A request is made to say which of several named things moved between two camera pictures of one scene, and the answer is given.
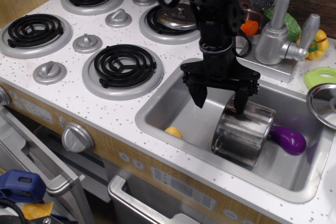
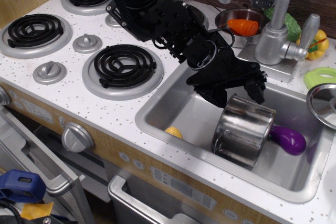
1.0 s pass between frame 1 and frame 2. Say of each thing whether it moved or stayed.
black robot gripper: moved
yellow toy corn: stayed
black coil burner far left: stayed
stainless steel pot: stayed
